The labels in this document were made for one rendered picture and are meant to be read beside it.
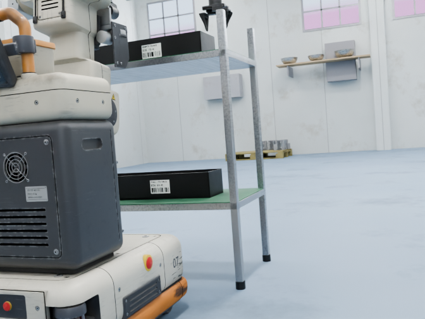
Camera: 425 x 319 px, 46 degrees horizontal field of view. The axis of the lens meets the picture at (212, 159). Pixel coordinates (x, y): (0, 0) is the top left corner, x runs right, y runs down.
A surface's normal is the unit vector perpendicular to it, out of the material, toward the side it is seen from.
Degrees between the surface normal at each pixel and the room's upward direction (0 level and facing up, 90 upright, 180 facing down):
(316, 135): 90
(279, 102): 90
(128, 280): 90
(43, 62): 92
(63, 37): 82
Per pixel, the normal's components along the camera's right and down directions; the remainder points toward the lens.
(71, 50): -0.36, -0.07
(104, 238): 0.93, -0.05
